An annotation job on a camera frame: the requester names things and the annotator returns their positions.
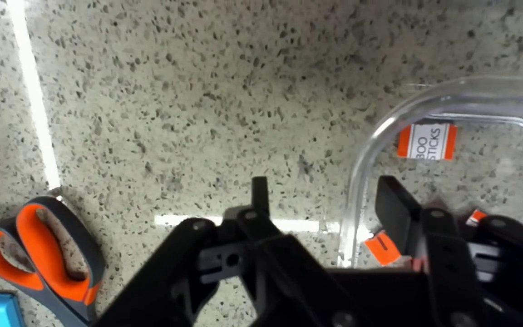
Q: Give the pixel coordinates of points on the clear plastic bowl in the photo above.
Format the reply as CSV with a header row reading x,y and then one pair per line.
x,y
486,172

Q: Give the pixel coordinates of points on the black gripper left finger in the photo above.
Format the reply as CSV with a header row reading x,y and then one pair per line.
x,y
286,285

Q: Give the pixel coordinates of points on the orange handled scissors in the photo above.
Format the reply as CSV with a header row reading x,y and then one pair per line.
x,y
50,281

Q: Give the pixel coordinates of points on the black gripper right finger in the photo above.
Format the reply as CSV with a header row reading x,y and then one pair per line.
x,y
475,271

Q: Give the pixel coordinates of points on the orange snack packets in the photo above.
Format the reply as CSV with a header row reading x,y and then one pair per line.
x,y
427,140

